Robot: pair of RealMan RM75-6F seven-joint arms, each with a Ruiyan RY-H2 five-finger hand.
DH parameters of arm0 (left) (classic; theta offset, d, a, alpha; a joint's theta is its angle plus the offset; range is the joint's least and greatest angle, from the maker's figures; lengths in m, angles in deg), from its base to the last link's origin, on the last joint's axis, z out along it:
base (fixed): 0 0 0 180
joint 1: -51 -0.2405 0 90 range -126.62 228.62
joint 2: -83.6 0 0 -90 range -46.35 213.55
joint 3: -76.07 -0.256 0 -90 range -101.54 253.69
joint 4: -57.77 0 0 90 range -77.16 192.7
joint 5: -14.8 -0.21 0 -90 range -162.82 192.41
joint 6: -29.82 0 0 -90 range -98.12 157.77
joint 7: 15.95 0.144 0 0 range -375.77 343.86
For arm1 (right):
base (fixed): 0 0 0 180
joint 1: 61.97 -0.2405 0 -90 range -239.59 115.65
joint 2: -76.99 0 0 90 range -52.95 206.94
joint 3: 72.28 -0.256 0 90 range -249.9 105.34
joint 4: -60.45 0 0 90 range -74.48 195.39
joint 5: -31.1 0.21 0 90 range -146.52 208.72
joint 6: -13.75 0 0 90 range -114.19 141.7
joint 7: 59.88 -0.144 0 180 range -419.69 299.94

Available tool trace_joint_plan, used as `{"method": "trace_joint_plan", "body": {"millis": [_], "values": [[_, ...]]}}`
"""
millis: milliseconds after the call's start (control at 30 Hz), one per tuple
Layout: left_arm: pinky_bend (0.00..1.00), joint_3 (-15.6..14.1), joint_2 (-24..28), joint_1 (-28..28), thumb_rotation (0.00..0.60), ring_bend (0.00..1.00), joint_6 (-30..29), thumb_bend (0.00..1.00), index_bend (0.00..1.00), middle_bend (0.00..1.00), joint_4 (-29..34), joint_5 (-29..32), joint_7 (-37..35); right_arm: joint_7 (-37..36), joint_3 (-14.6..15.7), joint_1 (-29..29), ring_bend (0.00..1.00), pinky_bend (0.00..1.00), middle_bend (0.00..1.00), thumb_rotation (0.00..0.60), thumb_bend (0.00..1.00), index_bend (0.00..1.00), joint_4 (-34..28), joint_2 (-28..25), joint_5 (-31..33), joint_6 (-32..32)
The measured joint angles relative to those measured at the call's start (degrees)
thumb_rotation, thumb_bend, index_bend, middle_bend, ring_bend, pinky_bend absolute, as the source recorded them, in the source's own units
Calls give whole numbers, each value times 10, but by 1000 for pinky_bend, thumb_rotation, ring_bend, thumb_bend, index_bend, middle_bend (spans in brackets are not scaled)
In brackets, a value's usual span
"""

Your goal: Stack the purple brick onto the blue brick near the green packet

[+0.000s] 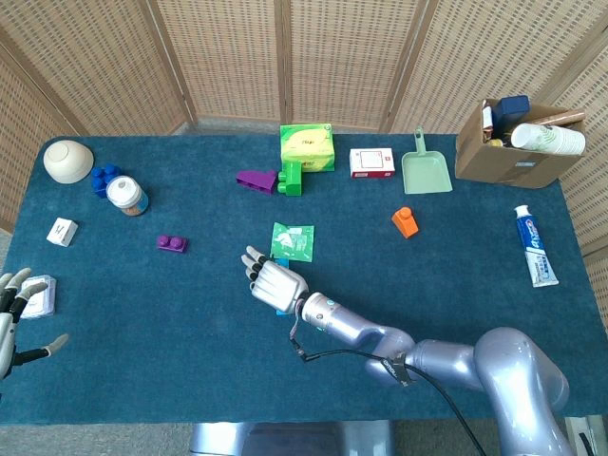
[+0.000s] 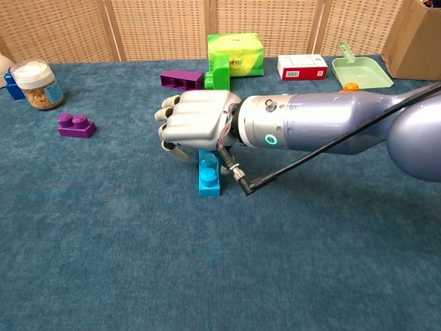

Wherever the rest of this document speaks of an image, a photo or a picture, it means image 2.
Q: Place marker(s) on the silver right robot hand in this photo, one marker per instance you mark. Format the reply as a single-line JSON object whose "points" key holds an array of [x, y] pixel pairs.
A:
{"points": [[196, 117]]}

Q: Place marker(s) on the long blue four-stud brick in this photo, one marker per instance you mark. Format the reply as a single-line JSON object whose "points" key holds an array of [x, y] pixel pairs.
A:
{"points": [[210, 182]]}

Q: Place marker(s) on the small purple two-stud brick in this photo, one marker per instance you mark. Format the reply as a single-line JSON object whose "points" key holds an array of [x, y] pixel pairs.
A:
{"points": [[76, 129]]}

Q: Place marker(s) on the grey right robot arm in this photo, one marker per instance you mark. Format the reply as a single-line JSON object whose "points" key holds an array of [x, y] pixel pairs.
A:
{"points": [[327, 120]]}

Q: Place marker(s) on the purple hollow brick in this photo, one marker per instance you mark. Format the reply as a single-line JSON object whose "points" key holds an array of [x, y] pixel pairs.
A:
{"points": [[181, 81]]}

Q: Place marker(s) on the green L-shaped brick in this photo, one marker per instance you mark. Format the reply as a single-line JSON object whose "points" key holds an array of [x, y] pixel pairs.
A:
{"points": [[220, 76]]}

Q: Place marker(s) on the orange sloped brick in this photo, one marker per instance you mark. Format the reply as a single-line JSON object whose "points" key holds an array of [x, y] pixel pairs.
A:
{"points": [[350, 86]]}

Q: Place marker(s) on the dark blue brick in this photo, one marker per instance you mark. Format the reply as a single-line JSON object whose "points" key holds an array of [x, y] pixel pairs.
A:
{"points": [[13, 89]]}

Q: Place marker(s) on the green yellow tissue pack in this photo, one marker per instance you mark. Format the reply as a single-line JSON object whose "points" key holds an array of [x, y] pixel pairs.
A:
{"points": [[237, 48]]}

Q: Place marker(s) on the woven wicker folding screen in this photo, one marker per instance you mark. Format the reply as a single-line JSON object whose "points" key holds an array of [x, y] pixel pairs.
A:
{"points": [[155, 27]]}

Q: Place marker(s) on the red white cardboard box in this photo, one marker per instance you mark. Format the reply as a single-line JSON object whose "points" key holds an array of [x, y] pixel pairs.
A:
{"points": [[301, 67]]}

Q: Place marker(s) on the blue felt table cloth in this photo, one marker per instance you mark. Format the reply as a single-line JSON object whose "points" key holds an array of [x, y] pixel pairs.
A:
{"points": [[206, 258]]}

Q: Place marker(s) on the clear jar with white lid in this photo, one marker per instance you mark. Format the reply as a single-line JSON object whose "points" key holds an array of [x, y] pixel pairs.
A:
{"points": [[38, 86]]}

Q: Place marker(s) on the pale green plastic dustpan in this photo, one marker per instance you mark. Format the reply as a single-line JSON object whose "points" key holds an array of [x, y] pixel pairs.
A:
{"points": [[361, 74]]}

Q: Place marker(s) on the brown cardboard box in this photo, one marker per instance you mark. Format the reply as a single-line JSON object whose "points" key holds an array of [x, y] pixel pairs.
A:
{"points": [[417, 45]]}

